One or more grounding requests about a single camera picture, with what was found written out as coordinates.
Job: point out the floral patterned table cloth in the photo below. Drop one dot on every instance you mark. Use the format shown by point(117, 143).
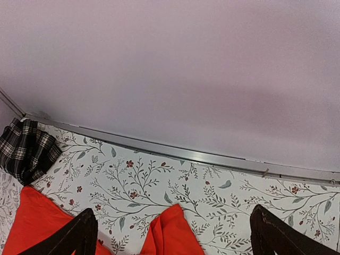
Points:
point(127, 190)

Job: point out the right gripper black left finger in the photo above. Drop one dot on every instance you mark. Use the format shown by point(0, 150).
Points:
point(79, 236)

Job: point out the black white plaid skirt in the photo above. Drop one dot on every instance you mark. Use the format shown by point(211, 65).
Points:
point(27, 152)

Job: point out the rear aluminium table rail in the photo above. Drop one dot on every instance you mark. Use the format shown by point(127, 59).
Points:
point(259, 168)

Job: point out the red garment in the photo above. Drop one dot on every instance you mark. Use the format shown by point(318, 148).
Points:
point(37, 218)

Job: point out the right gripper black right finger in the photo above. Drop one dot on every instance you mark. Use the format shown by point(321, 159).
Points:
point(270, 235)

